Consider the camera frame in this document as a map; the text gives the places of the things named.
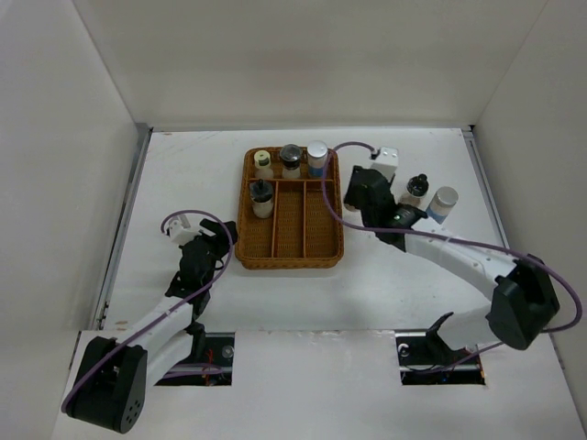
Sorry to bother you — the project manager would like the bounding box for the small black cap bottle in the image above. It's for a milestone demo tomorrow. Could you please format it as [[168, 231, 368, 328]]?
[[400, 173, 429, 207]]

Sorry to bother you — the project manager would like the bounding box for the silver cap blue label bottle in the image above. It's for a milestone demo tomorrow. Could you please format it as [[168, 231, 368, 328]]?
[[306, 140, 328, 178]]

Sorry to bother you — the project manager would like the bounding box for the black cap pepper jar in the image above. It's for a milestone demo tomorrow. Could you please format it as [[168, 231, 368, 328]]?
[[249, 179, 274, 219]]

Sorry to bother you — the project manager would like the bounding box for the black cap salt grinder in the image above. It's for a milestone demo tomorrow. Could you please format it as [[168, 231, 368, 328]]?
[[279, 144, 302, 180]]

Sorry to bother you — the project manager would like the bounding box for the yellow cap spice bottle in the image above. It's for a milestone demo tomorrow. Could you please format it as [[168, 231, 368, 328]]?
[[253, 149, 274, 180]]

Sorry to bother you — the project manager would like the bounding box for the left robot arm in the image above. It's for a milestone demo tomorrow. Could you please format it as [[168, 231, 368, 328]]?
[[61, 215, 238, 434]]

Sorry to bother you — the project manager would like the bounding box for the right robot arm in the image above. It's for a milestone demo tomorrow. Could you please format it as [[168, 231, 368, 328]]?
[[344, 166, 559, 363]]

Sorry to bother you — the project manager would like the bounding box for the brown wicker divided tray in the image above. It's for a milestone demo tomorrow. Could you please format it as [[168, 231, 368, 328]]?
[[235, 147, 344, 270]]

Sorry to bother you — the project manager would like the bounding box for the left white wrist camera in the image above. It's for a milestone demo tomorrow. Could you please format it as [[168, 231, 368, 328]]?
[[163, 214, 197, 246]]

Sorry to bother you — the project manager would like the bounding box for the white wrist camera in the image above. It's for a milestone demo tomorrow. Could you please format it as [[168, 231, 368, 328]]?
[[371, 147, 399, 181], [163, 214, 197, 246]]

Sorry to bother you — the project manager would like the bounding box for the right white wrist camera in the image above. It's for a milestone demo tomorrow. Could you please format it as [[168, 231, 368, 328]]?
[[371, 147, 399, 181]]

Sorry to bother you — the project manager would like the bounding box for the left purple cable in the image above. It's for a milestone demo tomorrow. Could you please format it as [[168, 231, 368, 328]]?
[[61, 209, 238, 413]]

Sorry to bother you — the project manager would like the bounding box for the purple cable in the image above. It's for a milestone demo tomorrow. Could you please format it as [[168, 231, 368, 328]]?
[[320, 140, 586, 372], [61, 209, 238, 413]]

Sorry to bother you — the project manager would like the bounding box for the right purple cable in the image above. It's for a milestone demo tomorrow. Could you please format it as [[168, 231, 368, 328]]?
[[320, 140, 586, 372]]

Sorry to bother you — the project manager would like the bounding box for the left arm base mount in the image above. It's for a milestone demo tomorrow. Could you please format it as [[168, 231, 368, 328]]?
[[154, 333, 236, 387]]

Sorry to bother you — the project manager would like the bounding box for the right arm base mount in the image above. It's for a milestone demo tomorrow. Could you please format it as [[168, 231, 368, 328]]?
[[395, 313, 485, 386]]

